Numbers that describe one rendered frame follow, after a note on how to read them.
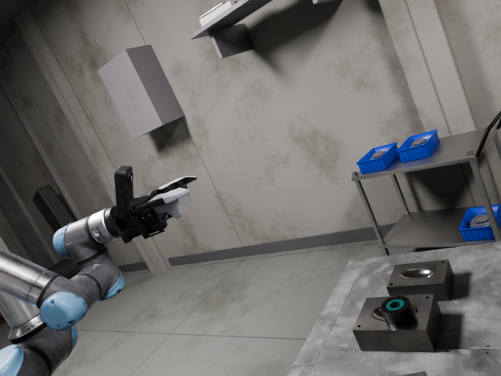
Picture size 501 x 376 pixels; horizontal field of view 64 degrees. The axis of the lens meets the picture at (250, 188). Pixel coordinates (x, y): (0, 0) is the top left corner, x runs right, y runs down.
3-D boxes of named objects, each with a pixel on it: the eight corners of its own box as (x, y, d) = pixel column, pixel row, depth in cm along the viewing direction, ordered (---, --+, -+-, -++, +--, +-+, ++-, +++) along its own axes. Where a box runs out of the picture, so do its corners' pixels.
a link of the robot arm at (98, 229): (98, 207, 94) (82, 224, 87) (114, 201, 93) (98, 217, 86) (115, 233, 97) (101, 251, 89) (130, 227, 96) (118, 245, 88)
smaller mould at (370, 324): (361, 351, 112) (352, 330, 111) (374, 316, 124) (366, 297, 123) (435, 352, 100) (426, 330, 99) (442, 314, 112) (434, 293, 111)
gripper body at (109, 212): (175, 214, 93) (133, 232, 96) (157, 183, 90) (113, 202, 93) (166, 230, 86) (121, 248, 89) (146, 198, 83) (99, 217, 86)
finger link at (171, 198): (200, 208, 84) (167, 217, 88) (186, 184, 82) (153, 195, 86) (193, 216, 81) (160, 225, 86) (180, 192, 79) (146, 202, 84)
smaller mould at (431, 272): (392, 303, 126) (385, 287, 125) (400, 279, 136) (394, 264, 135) (449, 301, 116) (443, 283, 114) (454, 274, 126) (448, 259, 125)
